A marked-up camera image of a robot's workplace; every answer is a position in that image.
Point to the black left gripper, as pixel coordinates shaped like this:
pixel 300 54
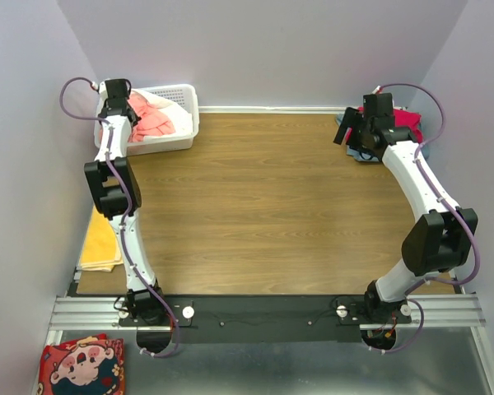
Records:
pixel 137 118

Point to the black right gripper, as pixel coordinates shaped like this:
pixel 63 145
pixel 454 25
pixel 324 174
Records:
pixel 350 122

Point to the pink t shirt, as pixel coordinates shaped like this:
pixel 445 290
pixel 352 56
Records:
pixel 152 122

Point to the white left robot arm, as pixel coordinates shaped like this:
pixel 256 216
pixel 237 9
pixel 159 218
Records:
pixel 117 197

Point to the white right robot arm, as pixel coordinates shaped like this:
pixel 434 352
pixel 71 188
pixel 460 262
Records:
pixel 441 238

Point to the folded blue t shirt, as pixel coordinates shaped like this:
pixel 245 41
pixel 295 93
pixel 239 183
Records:
pixel 362 157

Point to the folded red t shirt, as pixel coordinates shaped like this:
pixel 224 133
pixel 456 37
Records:
pixel 403 126

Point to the white cloth in basket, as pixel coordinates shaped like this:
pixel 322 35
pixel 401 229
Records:
pixel 181 118

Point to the white plastic basket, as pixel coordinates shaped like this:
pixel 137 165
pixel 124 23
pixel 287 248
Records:
pixel 111 135

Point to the folded yellow towel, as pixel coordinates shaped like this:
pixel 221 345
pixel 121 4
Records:
pixel 100 251

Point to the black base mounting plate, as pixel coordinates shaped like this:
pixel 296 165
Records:
pixel 265 319

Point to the red cartoon print cloth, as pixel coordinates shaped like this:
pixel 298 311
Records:
pixel 89 365

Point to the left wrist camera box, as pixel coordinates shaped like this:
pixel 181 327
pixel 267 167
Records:
pixel 115 88

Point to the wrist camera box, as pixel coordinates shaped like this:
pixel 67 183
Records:
pixel 115 88
pixel 379 105

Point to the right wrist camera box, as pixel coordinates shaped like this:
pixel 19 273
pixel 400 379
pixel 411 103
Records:
pixel 379 105

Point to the aluminium frame rail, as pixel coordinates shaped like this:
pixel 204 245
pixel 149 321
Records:
pixel 436 311

